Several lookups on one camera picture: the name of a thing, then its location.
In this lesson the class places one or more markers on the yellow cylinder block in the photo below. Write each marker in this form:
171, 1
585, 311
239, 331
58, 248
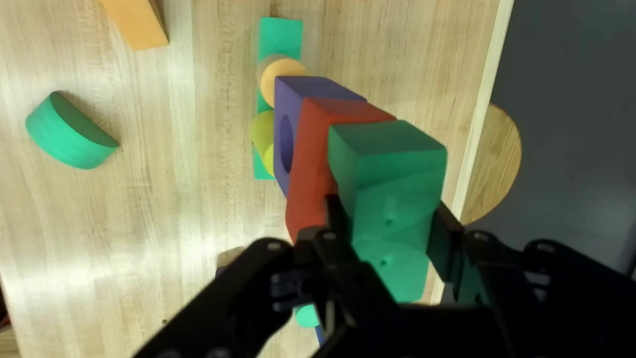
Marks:
263, 136

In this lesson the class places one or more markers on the orange flat block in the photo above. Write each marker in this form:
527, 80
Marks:
135, 23

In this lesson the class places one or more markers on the small green arch block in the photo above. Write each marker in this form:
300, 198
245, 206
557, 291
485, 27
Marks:
390, 180

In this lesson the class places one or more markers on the orange cylinder block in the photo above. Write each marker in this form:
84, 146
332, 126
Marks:
279, 76

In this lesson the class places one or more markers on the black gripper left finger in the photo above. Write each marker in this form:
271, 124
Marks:
265, 305

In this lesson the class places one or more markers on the green half-round block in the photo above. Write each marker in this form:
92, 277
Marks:
66, 136

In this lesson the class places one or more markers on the purple block with hole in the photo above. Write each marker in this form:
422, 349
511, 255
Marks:
310, 90

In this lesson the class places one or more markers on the red rectangular block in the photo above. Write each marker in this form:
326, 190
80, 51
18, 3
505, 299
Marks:
310, 166

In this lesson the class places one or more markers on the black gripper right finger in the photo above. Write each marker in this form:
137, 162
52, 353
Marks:
543, 305

